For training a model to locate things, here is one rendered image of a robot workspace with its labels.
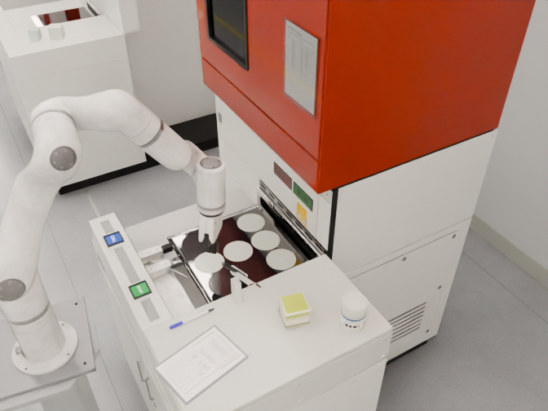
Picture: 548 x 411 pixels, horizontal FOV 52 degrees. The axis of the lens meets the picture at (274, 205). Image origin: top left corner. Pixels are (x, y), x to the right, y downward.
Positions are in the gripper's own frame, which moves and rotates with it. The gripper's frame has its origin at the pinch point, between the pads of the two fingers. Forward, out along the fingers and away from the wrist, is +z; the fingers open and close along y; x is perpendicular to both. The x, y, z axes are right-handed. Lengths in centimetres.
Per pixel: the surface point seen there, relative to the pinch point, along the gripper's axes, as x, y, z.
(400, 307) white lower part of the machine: 67, -41, 52
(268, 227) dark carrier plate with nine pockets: 12.6, -27.0, 10.6
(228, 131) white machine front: -13, -63, -5
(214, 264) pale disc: -1.0, -4.8, 12.3
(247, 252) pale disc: 8.4, -12.8, 11.5
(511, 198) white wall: 123, -140, 55
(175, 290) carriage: -10.1, 7.3, 15.2
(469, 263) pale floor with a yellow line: 110, -123, 92
